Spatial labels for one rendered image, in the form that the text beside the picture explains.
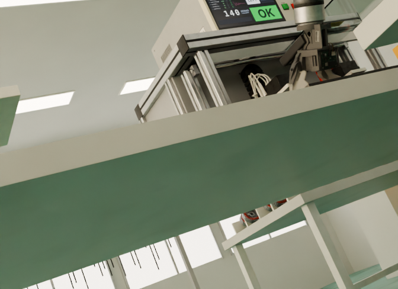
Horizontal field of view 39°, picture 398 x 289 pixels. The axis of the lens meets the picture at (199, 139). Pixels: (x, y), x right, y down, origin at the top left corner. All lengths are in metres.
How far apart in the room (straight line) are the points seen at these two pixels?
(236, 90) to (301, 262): 7.61
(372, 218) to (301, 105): 4.64
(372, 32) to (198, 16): 0.87
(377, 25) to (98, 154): 0.48
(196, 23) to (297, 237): 7.75
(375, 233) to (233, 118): 4.80
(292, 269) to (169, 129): 8.21
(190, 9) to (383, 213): 4.12
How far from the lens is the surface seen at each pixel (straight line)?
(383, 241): 5.71
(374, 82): 1.25
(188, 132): 0.95
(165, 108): 1.72
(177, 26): 1.83
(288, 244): 9.17
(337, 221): 9.65
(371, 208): 5.68
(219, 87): 1.48
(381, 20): 0.92
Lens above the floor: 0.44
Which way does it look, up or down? 16 degrees up
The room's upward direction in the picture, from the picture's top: 23 degrees counter-clockwise
